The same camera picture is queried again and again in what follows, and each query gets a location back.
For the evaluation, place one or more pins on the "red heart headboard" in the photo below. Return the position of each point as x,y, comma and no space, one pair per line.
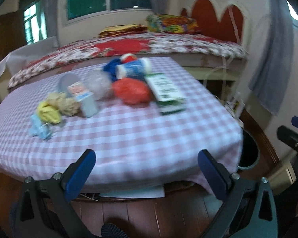
228,28

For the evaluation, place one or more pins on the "white sheet covered table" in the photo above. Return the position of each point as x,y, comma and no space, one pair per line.
22,56

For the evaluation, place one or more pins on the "grey curtain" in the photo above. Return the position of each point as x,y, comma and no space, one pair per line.
270,80

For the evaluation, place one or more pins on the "pink checkered tablecloth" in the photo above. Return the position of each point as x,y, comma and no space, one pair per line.
135,147

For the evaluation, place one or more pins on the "colourful pillow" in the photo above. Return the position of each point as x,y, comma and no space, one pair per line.
171,24

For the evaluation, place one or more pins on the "red plastic bag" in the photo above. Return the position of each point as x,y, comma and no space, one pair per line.
131,91

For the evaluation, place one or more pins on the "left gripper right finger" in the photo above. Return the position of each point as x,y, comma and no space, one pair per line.
216,175

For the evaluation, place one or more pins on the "red paper cup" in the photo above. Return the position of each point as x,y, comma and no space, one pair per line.
128,57

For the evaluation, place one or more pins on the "blue crumpled cloth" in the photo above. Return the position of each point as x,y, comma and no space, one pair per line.
110,68

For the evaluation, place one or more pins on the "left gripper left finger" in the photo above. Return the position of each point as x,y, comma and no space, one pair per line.
77,173

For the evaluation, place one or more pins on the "light blue wrapper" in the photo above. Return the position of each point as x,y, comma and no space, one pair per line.
39,128

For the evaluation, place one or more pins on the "yellow cloth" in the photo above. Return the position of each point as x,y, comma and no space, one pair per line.
47,113

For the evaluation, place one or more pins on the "clear plastic bag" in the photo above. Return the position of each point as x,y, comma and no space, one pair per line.
99,83

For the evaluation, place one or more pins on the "folded yellow red blanket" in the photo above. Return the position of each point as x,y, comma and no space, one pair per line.
122,30

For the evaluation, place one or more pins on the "blue patterned paper cup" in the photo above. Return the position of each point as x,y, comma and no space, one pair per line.
135,69

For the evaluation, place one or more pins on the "floral red bedspread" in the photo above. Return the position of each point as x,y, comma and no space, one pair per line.
144,43

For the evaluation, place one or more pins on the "wooden door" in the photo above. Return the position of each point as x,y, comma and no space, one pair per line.
12,32

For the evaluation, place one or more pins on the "milk carton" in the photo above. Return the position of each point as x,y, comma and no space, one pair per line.
84,97

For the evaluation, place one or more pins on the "black trash bin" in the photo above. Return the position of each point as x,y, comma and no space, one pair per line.
250,152

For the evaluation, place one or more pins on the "light blue paper cup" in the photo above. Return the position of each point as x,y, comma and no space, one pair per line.
65,81

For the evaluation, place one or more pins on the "green white box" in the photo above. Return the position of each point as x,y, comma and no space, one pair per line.
167,95

